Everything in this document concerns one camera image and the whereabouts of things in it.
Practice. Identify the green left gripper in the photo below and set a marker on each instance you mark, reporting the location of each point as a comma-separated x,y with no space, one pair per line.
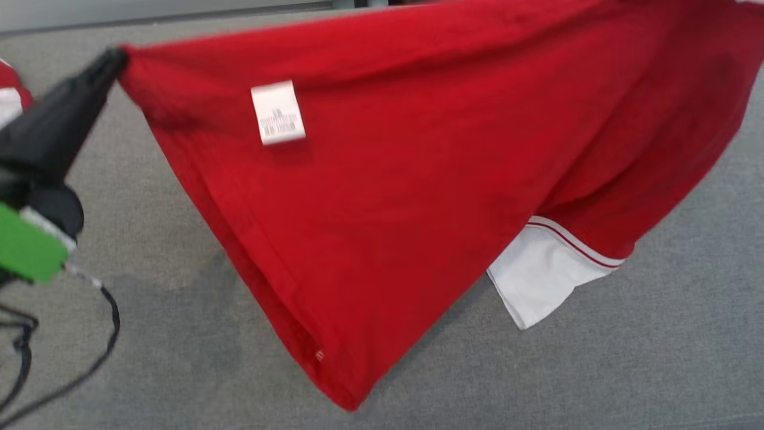
30,245

